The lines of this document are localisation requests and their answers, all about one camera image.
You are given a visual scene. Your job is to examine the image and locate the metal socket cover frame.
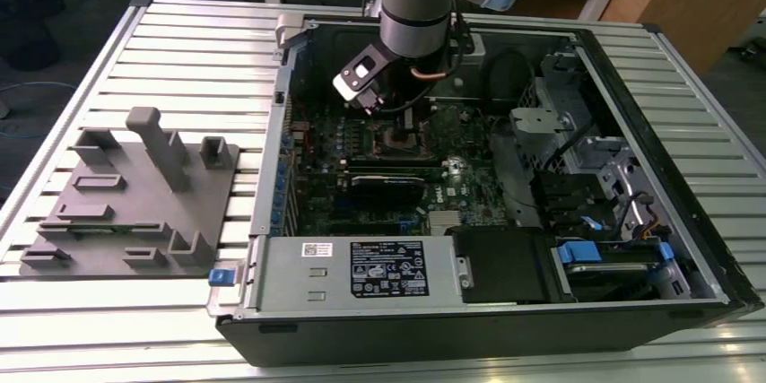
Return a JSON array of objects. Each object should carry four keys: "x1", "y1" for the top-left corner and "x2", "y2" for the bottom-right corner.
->
[{"x1": 424, "y1": 104, "x2": 470, "y2": 151}]

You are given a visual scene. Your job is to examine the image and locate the silver green CPU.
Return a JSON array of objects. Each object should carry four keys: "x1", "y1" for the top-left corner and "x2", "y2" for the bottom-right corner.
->
[{"x1": 384, "y1": 126, "x2": 422, "y2": 150}]

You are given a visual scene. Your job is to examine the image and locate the CPU socket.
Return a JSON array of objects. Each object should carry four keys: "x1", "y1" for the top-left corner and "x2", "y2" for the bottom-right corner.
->
[{"x1": 369, "y1": 118, "x2": 437, "y2": 160}]

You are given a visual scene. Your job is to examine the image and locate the RAM slot black clips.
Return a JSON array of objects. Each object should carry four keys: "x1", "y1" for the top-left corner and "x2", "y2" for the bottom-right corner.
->
[
  {"x1": 349, "y1": 165, "x2": 449, "y2": 173},
  {"x1": 349, "y1": 156, "x2": 449, "y2": 162}
]

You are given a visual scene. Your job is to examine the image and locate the RAM slot white clips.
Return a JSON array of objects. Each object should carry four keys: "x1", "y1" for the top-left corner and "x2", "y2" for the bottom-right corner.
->
[
  {"x1": 341, "y1": 160, "x2": 450, "y2": 168},
  {"x1": 341, "y1": 170, "x2": 450, "y2": 178}
]

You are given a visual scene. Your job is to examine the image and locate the green motherboard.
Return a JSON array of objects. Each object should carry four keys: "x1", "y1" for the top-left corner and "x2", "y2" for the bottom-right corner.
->
[{"x1": 286, "y1": 98, "x2": 529, "y2": 239}]

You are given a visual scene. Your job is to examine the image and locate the silver metal drive cage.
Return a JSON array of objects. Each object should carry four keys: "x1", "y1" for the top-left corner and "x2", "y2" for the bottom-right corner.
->
[{"x1": 508, "y1": 53, "x2": 606, "y2": 169}]

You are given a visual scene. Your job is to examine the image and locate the black graphics card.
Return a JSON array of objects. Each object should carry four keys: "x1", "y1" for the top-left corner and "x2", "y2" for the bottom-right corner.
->
[{"x1": 349, "y1": 173, "x2": 428, "y2": 225}]

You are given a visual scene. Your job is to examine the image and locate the silver finned chipset heatsink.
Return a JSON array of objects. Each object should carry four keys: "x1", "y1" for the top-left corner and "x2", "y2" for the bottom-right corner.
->
[{"x1": 428, "y1": 210, "x2": 464, "y2": 228}]

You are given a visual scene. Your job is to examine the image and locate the black plastic disk bay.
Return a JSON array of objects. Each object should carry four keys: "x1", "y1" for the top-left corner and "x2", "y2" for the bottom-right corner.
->
[{"x1": 530, "y1": 171, "x2": 616, "y2": 228}]

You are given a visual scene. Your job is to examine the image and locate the black plastic fan shroud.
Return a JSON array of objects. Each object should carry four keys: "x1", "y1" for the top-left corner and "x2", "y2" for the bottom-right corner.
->
[{"x1": 449, "y1": 224, "x2": 580, "y2": 306}]

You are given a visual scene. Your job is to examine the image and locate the hard disk in blue carrier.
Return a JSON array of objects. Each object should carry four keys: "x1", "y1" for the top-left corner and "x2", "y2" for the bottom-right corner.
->
[{"x1": 553, "y1": 239, "x2": 678, "y2": 302}]

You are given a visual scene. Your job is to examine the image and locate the grey power supply unit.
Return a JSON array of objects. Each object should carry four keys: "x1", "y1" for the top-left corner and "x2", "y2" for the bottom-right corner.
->
[{"x1": 255, "y1": 235, "x2": 468, "y2": 313}]

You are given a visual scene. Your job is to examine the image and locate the wooden cabinet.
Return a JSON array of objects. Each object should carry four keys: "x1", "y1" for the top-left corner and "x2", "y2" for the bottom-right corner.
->
[{"x1": 602, "y1": 0, "x2": 766, "y2": 75}]

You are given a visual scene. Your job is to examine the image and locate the grey plastic parts rack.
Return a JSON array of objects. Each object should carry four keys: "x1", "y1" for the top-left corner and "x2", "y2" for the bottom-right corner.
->
[{"x1": 18, "y1": 106, "x2": 242, "y2": 280}]

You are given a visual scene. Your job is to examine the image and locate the black open PC case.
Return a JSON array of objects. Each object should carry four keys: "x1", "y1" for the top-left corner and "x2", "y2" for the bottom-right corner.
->
[{"x1": 206, "y1": 13, "x2": 765, "y2": 369}]

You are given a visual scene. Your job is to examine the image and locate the green RAM stick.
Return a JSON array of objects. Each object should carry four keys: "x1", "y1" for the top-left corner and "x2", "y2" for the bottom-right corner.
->
[{"x1": 69, "y1": 225, "x2": 134, "y2": 237}]

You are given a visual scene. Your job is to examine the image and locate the black office chair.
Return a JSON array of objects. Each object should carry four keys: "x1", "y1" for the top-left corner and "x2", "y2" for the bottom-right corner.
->
[{"x1": 0, "y1": 0, "x2": 69, "y2": 73}]

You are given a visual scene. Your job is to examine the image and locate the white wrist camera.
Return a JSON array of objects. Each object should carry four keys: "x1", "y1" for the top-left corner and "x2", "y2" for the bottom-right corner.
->
[{"x1": 332, "y1": 44, "x2": 392, "y2": 113}]

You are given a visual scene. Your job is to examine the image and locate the black looped case cable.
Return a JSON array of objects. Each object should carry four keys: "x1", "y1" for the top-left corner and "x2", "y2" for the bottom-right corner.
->
[{"x1": 485, "y1": 47, "x2": 536, "y2": 102}]

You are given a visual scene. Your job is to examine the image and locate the small wrist camera mount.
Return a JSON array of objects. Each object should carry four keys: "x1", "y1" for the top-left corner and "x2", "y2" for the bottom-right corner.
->
[{"x1": 452, "y1": 31, "x2": 488, "y2": 57}]

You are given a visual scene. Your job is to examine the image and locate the grey case hinge handle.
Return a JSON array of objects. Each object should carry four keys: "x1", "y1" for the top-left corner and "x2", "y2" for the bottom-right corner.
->
[{"x1": 274, "y1": 13, "x2": 308, "y2": 50}]

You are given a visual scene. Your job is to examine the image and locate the black drive cage cable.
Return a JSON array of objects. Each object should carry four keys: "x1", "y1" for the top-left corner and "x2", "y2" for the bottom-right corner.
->
[{"x1": 541, "y1": 116, "x2": 596, "y2": 173}]

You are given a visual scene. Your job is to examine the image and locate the black disk power cable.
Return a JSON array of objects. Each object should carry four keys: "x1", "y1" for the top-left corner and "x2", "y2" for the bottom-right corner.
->
[{"x1": 614, "y1": 190, "x2": 656, "y2": 240}]

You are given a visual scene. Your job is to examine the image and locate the coloured wire bundle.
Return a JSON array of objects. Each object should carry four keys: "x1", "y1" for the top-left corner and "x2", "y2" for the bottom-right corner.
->
[{"x1": 633, "y1": 214, "x2": 668, "y2": 240}]

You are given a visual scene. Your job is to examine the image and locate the blue floor cable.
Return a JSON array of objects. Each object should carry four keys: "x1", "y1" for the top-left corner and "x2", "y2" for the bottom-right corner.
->
[{"x1": 0, "y1": 81, "x2": 79, "y2": 138}]

